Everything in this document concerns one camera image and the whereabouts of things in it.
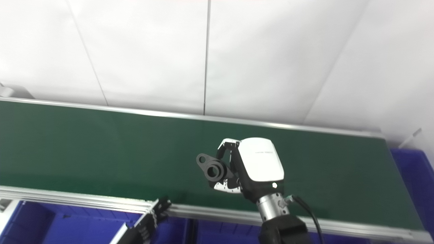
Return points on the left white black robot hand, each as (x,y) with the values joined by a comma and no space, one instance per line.
(145,227)

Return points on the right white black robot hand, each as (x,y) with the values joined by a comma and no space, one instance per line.
(259,162)

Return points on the black flanged machine part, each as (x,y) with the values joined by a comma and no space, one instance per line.
(212,169)

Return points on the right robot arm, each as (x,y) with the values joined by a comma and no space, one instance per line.
(281,227)

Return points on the blue plastic bin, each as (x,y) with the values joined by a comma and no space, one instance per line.
(230,234)
(67,227)
(415,183)

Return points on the green conveyor belt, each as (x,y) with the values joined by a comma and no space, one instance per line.
(101,145)

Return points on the grey conveyor end housing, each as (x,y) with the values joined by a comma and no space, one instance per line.
(5,92)

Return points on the white thin rod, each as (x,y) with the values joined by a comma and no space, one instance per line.
(411,138)

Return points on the aluminium conveyor side rail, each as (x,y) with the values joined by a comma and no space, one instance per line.
(67,198)
(135,112)

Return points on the white conveyor support bracket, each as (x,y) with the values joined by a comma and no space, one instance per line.
(7,211)

